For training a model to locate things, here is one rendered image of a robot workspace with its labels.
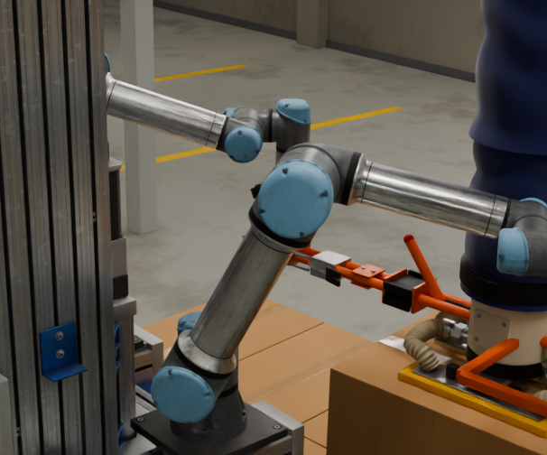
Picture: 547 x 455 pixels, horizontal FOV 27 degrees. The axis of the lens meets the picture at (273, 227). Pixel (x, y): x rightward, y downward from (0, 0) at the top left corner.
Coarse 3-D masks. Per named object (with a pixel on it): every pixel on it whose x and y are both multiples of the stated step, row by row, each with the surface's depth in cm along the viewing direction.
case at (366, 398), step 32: (416, 320) 258; (384, 352) 242; (448, 352) 243; (352, 384) 232; (384, 384) 229; (352, 416) 234; (384, 416) 228; (416, 416) 222; (448, 416) 217; (480, 416) 217; (352, 448) 236; (384, 448) 230; (416, 448) 225; (448, 448) 219; (480, 448) 214; (512, 448) 209; (544, 448) 207
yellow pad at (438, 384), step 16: (416, 368) 230; (432, 368) 230; (448, 368) 226; (416, 384) 227; (432, 384) 225; (448, 384) 224; (464, 400) 220; (480, 400) 219; (496, 400) 218; (496, 416) 216; (512, 416) 214; (528, 416) 213; (544, 432) 210
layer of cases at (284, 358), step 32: (160, 320) 380; (256, 320) 382; (288, 320) 382; (320, 320) 383; (256, 352) 360; (288, 352) 360; (320, 352) 360; (352, 352) 361; (256, 384) 340; (288, 384) 340; (320, 384) 340; (320, 416) 322; (320, 448) 306
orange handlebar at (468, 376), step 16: (352, 272) 247; (368, 272) 246; (368, 288) 245; (432, 304) 234; (448, 304) 232; (464, 304) 234; (544, 336) 219; (496, 352) 212; (464, 368) 205; (480, 368) 208; (464, 384) 203; (480, 384) 201; (496, 384) 200; (512, 400) 197; (528, 400) 195; (544, 416) 194
